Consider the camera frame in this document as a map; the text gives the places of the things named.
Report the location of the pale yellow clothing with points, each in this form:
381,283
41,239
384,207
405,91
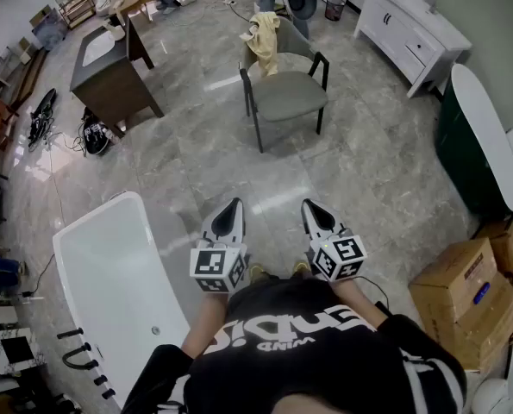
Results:
265,43

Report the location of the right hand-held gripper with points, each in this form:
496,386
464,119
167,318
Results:
340,257

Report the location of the light wooden round table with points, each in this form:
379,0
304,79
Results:
129,0

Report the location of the grey chair with black legs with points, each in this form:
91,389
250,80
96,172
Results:
288,95

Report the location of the green bathtub with white rim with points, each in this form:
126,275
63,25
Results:
467,145

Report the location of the white basin faucet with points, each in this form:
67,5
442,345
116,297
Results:
114,30

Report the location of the person's yellow left shoe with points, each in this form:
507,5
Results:
256,272

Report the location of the white sideboard cabinet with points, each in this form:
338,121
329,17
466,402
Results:
404,33

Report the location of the black long bag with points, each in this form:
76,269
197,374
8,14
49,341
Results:
42,114

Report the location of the dark wooden vanity with sink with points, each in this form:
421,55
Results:
109,89

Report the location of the small cardboard box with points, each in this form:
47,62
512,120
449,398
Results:
512,248

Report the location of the gold metal shelf rack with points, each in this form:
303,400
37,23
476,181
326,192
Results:
77,7

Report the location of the black bathtub faucet set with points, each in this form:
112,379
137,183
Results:
81,362

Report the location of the person's left forearm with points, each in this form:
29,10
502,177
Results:
204,321

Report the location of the person's black printed t-shirt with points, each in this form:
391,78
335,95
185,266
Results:
308,369

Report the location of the large cardboard box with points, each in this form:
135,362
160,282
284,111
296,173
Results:
458,300

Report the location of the person's yellow shoe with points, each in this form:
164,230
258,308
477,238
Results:
301,267
256,272

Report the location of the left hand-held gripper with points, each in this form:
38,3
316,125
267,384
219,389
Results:
215,262

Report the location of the person's right forearm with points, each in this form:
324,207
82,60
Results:
355,302

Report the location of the white toilet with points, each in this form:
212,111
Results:
491,397

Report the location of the person's yellow right shoe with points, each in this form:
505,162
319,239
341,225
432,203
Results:
301,267

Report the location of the marble-pattern counter with black basin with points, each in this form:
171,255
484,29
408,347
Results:
12,352

